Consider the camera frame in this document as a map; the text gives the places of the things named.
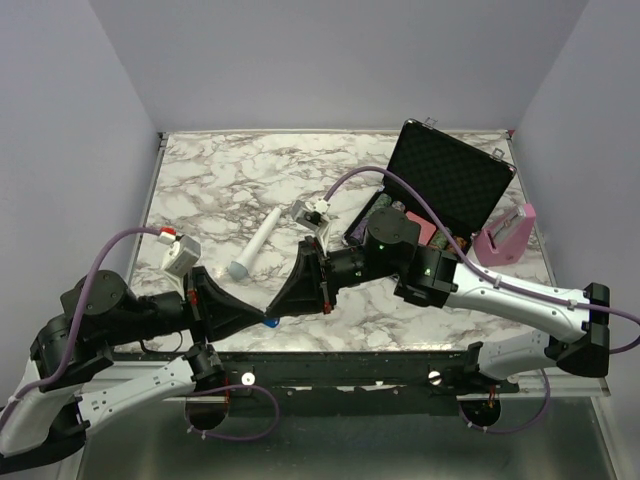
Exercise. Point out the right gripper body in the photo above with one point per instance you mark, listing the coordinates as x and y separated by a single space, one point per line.
332 273

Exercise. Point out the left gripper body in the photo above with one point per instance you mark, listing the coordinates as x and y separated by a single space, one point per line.
196 305

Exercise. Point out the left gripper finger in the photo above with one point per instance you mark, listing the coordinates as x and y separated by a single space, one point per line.
218 303
223 328

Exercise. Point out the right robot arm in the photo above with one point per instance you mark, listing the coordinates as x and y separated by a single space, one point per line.
570 328

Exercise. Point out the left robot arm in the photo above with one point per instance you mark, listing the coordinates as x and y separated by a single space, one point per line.
50 417

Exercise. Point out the white cylindrical tube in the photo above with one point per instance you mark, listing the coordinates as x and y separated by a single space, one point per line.
239 268

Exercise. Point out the black poker chip case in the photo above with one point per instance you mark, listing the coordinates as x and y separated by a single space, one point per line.
461 183

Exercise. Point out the pink card holder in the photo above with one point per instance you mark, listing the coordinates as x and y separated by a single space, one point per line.
505 240

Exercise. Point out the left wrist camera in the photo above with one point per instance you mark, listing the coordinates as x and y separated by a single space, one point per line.
181 255

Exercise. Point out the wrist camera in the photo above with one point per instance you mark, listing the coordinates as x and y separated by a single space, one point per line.
181 255
314 216

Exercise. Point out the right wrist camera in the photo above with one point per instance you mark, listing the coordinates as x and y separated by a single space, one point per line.
314 216

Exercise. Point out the aluminium frame rail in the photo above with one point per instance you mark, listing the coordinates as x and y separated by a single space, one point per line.
561 384

